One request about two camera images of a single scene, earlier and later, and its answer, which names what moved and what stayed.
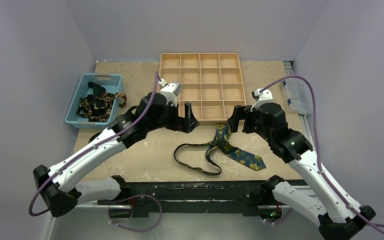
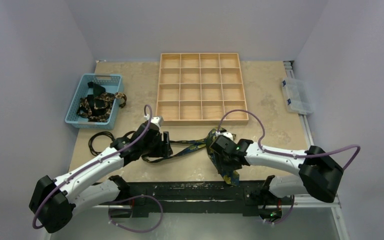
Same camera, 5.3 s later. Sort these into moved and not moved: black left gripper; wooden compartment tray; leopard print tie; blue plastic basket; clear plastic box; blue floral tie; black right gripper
Moved: blue floral tie; black left gripper; black right gripper
Not moved: blue plastic basket; clear plastic box; leopard print tie; wooden compartment tray
